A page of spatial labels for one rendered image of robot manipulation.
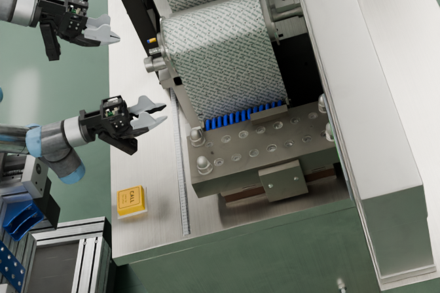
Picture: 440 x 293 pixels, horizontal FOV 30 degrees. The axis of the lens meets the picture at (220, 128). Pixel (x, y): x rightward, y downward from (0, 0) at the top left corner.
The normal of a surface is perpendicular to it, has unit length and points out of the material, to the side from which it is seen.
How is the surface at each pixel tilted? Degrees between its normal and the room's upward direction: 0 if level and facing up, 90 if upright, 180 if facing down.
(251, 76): 90
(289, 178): 90
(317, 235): 90
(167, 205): 0
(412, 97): 0
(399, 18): 0
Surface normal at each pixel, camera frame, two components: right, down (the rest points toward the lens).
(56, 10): 0.11, 0.72
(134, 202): -0.27, -0.64
